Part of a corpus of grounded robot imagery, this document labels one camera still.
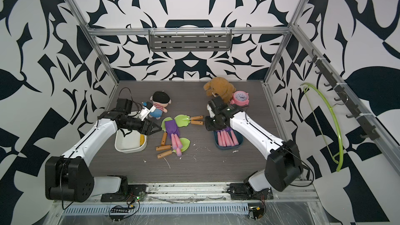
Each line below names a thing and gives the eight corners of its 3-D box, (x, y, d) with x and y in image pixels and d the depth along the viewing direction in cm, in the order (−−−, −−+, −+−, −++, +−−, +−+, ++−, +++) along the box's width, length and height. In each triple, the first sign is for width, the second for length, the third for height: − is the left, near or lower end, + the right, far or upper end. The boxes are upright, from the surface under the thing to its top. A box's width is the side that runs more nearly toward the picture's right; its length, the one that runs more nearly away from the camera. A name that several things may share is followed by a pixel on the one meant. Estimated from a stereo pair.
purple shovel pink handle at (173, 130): (176, 158, 86) (175, 155, 82) (164, 124, 99) (163, 120, 96) (187, 153, 88) (187, 150, 84) (175, 120, 101) (174, 116, 97)
